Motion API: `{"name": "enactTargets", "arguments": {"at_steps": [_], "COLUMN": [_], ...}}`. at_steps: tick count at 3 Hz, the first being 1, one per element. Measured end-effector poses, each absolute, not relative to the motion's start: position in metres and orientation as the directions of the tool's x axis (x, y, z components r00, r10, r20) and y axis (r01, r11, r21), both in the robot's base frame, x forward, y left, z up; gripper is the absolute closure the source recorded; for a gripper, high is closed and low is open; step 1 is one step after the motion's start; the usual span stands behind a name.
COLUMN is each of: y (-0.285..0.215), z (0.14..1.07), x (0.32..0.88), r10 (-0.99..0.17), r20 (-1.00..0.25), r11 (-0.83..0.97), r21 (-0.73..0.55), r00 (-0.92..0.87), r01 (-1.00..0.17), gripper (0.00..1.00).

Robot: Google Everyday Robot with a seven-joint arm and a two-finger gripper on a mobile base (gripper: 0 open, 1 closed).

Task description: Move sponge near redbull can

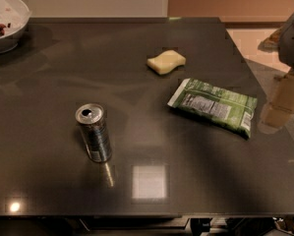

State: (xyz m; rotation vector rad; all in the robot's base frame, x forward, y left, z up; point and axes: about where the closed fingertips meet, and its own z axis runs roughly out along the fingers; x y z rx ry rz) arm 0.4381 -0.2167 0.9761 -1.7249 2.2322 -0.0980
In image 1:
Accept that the silver redbull can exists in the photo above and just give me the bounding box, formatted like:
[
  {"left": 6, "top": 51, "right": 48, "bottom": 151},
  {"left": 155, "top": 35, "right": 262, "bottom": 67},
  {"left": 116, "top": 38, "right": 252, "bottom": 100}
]
[{"left": 75, "top": 103, "right": 112, "bottom": 162}]

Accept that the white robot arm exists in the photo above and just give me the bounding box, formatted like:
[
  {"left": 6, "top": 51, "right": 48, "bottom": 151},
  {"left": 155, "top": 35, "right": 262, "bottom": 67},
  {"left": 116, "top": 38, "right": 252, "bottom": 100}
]
[{"left": 278, "top": 12, "right": 294, "bottom": 68}]

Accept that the yellow sponge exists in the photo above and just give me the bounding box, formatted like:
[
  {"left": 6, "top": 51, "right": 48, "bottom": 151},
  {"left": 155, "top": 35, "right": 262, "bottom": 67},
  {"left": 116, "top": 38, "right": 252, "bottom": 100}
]
[{"left": 147, "top": 50, "right": 186, "bottom": 75}]

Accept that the green snack bag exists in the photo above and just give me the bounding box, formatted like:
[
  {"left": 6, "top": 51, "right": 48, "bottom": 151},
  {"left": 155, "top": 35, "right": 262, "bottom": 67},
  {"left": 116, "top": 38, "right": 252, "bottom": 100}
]
[{"left": 167, "top": 78, "right": 258, "bottom": 139}]

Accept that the white bowl with food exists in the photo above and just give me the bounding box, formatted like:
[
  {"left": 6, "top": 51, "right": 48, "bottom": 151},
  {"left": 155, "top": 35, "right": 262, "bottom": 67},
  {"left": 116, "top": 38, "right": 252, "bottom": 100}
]
[{"left": 0, "top": 0, "right": 31, "bottom": 53}]

